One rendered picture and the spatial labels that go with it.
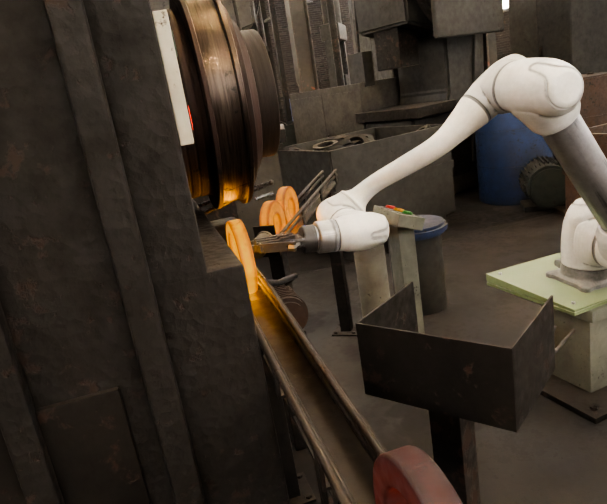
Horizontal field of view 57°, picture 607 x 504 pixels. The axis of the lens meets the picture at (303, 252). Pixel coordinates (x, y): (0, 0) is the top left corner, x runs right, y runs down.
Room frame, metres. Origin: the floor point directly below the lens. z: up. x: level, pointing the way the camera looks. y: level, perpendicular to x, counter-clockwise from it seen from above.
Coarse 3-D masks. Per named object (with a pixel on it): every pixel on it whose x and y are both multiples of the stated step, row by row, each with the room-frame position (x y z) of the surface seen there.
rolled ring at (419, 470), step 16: (400, 448) 0.46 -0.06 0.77; (416, 448) 0.45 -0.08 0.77; (384, 464) 0.45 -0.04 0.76; (400, 464) 0.42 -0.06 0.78; (416, 464) 0.42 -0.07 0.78; (432, 464) 0.41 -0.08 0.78; (384, 480) 0.46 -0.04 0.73; (400, 480) 0.42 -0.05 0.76; (416, 480) 0.40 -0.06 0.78; (432, 480) 0.40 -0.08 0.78; (448, 480) 0.40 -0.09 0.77; (384, 496) 0.47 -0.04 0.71; (400, 496) 0.47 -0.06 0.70; (416, 496) 0.39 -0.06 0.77; (432, 496) 0.38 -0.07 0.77; (448, 496) 0.38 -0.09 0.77
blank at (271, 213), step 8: (272, 200) 1.82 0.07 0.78; (264, 208) 1.77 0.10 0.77; (272, 208) 1.78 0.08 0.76; (280, 208) 1.85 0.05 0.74; (264, 216) 1.75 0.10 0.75; (272, 216) 1.77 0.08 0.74; (280, 216) 1.83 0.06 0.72; (264, 224) 1.74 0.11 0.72; (272, 224) 1.76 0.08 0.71; (280, 224) 1.83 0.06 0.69
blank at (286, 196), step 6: (288, 186) 1.95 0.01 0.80; (282, 192) 1.91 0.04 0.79; (288, 192) 1.94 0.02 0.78; (294, 192) 1.99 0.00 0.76; (276, 198) 1.90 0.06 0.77; (282, 198) 1.89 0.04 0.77; (288, 198) 1.93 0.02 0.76; (294, 198) 1.98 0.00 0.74; (282, 204) 1.88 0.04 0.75; (288, 204) 1.98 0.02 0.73; (294, 204) 1.98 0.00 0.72; (288, 210) 1.91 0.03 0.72; (294, 210) 1.97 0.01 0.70; (288, 216) 1.90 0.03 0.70; (288, 228) 1.91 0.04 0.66
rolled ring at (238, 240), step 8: (232, 224) 1.27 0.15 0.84; (240, 224) 1.27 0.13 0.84; (232, 232) 1.24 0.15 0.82; (240, 232) 1.24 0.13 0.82; (232, 240) 1.34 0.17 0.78; (240, 240) 1.22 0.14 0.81; (248, 240) 1.23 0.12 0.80; (232, 248) 1.35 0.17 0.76; (240, 248) 1.21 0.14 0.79; (248, 248) 1.22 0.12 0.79; (240, 256) 1.21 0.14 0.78; (248, 256) 1.21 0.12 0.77; (248, 264) 1.21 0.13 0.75; (248, 272) 1.21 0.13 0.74; (256, 272) 1.21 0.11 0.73; (248, 280) 1.21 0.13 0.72; (256, 280) 1.22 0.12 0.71; (248, 288) 1.22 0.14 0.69; (256, 288) 1.24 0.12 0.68
